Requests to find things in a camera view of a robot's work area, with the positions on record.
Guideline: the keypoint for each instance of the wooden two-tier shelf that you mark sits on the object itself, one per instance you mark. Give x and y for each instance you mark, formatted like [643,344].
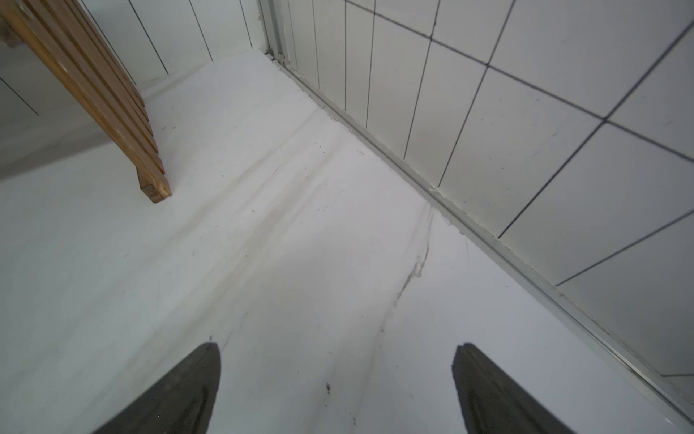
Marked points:
[64,39]

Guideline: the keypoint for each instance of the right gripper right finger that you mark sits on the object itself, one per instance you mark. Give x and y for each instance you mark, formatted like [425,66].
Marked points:
[492,402]

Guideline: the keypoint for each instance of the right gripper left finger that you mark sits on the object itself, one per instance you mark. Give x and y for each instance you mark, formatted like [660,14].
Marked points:
[182,401]

